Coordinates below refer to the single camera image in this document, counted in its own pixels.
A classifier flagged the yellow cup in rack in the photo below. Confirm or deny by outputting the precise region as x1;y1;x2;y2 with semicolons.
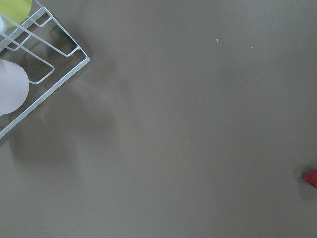
0;0;32;24

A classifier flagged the white wire cup rack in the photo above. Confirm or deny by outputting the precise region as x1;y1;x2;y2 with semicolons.
0;0;90;137

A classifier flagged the red strawberry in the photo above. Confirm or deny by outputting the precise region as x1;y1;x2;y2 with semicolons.
301;169;317;188

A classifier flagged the pink cup in rack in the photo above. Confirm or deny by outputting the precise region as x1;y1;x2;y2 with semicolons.
0;59;29;116

